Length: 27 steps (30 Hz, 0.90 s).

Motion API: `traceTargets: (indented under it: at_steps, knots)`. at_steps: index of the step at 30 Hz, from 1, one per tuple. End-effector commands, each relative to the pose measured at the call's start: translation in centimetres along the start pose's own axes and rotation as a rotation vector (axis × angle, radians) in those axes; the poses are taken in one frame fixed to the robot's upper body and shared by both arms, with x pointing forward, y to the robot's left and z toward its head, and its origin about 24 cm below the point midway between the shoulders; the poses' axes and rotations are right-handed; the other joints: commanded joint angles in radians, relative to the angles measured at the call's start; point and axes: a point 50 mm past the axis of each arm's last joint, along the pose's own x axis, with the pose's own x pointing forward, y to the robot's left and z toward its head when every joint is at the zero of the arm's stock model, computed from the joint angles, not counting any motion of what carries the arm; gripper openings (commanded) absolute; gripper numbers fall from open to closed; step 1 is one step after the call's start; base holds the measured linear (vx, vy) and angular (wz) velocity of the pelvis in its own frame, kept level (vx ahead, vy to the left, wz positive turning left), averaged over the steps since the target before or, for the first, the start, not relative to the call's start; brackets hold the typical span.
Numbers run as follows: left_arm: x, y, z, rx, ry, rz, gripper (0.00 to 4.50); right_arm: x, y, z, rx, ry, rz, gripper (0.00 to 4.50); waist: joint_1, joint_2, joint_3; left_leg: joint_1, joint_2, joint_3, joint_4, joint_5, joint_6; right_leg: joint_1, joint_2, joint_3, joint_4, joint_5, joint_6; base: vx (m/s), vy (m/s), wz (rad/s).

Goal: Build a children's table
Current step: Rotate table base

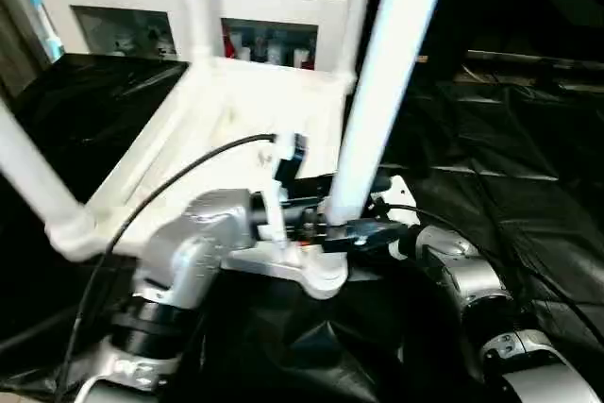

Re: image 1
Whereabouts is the white plastic table leg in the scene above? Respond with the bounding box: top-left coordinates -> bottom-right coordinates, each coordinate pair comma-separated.
335,0 -> 378,86
324,0 -> 455,229
0,98 -> 98,263
178,0 -> 216,68

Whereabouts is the white plastic table top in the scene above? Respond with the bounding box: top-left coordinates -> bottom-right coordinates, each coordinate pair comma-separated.
44,56 -> 361,301

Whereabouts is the black work mat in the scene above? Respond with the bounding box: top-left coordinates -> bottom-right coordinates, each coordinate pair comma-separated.
0,52 -> 604,403

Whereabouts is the white red mug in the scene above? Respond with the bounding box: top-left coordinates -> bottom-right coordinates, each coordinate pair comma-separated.
294,47 -> 316,70

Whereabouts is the light blue packaged box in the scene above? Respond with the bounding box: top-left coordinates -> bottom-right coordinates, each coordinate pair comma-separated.
26,0 -> 66,63

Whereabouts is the grey curtain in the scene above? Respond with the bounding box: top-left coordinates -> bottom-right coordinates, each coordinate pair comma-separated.
0,0 -> 54,98

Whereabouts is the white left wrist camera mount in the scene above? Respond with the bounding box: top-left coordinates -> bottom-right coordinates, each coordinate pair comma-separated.
261,131 -> 311,254

